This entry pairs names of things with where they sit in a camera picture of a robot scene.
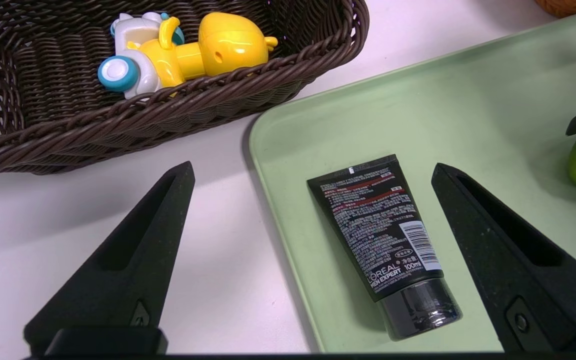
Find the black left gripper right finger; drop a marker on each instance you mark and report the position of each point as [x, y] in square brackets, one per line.
[508, 280]

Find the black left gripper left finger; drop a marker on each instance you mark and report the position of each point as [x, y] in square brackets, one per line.
[128, 280]

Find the black cosmetic tube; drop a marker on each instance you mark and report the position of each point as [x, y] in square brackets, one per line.
[378, 225]

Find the yellow duck toy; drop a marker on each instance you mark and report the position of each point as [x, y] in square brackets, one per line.
[218, 47]

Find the orange wicker basket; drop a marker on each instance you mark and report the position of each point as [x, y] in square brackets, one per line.
[568, 6]

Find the dark brown wicker basket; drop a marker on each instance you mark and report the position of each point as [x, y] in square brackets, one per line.
[118, 125]

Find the light green plastic tray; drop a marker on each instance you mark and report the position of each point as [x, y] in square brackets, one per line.
[468, 100]

